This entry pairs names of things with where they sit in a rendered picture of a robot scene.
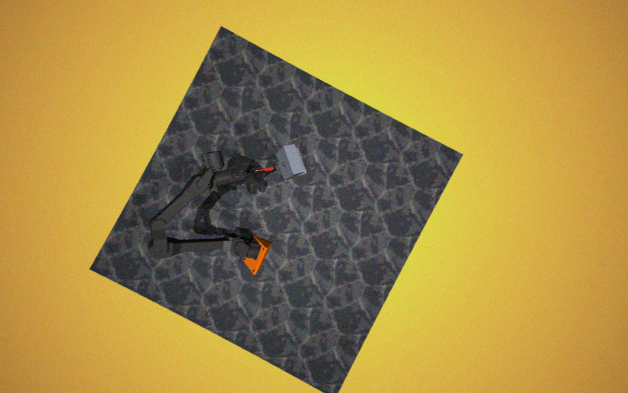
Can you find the dark grey sloped panel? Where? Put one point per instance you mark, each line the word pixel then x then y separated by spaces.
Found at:
pixel 290 162

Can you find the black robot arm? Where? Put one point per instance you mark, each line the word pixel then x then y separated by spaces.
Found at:
pixel 161 246

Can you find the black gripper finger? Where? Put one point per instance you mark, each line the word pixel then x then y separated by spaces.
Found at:
pixel 253 168
pixel 257 174

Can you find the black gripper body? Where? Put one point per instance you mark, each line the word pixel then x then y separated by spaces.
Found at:
pixel 251 184

